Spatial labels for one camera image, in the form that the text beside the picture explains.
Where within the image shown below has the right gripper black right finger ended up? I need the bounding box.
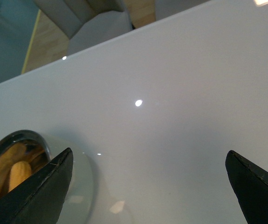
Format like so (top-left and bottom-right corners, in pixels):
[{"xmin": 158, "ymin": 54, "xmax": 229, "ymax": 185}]
[{"xmin": 225, "ymin": 150, "xmax": 268, "ymax": 224}]

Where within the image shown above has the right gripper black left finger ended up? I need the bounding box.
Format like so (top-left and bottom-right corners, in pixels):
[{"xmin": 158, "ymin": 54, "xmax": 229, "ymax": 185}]
[{"xmin": 0, "ymin": 148, "xmax": 73, "ymax": 224}]

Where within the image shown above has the yellow corn cob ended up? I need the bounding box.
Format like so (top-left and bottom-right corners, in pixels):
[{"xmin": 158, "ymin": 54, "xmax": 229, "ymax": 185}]
[{"xmin": 8, "ymin": 161, "xmax": 32, "ymax": 192}]

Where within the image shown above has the grey electric cooking pot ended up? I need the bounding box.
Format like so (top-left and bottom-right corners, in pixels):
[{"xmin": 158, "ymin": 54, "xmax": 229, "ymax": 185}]
[{"xmin": 0, "ymin": 130, "xmax": 94, "ymax": 224}]

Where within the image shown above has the beige chair on left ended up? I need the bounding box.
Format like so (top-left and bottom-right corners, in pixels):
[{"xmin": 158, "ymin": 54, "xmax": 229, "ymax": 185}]
[{"xmin": 35, "ymin": 0, "xmax": 134, "ymax": 55}]

